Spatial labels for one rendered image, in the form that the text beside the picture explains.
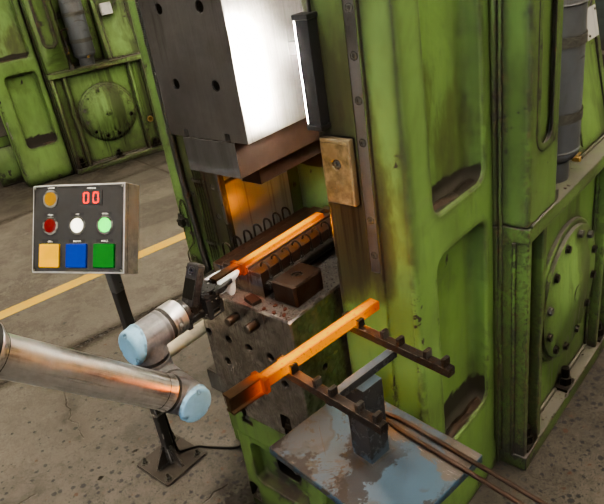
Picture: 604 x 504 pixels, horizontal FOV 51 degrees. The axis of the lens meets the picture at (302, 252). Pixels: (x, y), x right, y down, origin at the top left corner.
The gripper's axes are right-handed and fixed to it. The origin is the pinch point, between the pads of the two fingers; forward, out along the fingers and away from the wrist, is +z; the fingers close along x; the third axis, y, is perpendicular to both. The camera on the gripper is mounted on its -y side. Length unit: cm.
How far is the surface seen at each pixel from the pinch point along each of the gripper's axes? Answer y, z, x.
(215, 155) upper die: -32.1, 4.0, -0.7
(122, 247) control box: -2.8, -8.9, -38.9
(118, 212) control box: -11.9, -4.4, -42.6
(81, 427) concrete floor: 100, -18, -109
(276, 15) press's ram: -62, 22, 12
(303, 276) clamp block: 2.4, 9.0, 17.9
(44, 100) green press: 34, 177, -442
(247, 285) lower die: 6.5, 2.9, 1.1
